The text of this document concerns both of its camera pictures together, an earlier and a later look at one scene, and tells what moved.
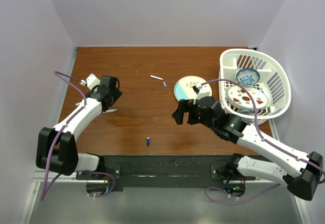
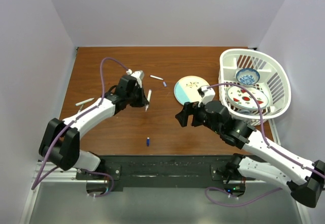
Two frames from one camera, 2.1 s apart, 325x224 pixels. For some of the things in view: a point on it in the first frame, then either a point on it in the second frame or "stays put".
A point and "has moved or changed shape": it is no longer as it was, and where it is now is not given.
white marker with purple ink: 109,110 has moved or changed shape
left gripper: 116,94 -> 142,100
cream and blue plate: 183,89 stays put
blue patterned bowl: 248,76 stays put
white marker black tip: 156,77 stays put
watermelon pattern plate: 238,96 stays put
